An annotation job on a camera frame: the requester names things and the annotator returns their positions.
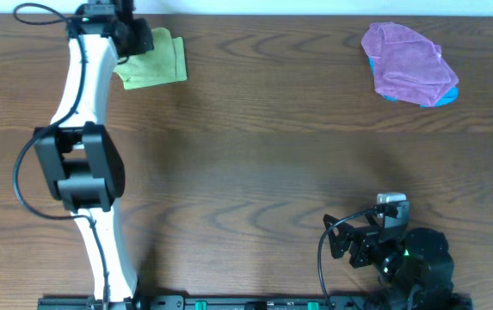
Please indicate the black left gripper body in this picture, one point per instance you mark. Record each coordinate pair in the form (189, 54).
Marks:
(141, 36)

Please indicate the folded light green cloth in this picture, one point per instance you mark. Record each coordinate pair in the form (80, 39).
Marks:
(175, 51)

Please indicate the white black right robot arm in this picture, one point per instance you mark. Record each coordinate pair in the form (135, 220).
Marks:
(414, 265)

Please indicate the light green cloth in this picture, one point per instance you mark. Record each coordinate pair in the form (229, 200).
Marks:
(157, 66)
(175, 51)

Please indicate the blue cloth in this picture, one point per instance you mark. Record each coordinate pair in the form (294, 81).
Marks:
(451, 96)

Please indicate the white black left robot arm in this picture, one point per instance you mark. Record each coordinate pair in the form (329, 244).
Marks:
(79, 160)

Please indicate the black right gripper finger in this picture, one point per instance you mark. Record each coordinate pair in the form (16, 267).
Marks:
(339, 245)
(336, 230)

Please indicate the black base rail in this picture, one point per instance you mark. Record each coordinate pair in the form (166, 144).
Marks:
(177, 302)

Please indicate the purple cloth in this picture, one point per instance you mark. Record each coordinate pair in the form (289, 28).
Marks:
(408, 66)

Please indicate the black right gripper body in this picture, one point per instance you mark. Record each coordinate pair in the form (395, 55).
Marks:
(359, 243)

